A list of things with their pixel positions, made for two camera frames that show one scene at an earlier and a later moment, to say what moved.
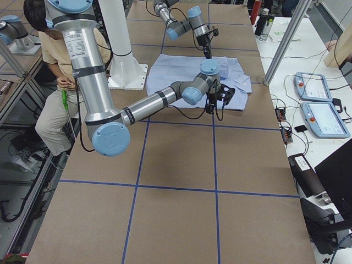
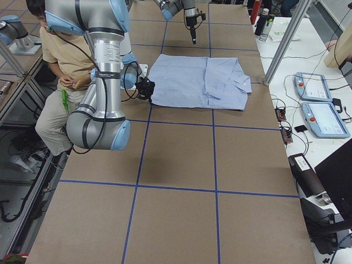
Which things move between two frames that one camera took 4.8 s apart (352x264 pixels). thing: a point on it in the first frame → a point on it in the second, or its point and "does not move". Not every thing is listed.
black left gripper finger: (207, 51) → (192, 29)
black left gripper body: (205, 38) → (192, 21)
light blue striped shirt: (165, 70) does not move
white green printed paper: (276, 34) does not move
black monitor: (335, 173) does not move
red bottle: (255, 11) does not move
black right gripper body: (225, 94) → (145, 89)
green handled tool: (67, 109) does not move
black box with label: (308, 183) does not move
